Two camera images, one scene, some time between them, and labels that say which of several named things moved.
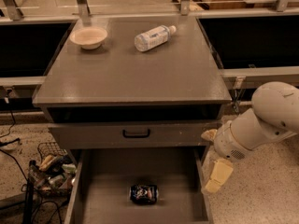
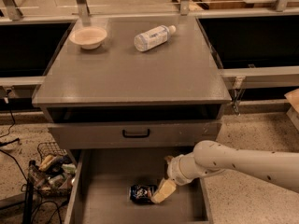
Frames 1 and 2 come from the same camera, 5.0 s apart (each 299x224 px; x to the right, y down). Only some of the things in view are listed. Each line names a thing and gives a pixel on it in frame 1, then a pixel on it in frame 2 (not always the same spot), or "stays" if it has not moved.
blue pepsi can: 144,194 stays
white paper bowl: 89,38 stays
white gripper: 226,143 -> 175,169
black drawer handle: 124,134 stays
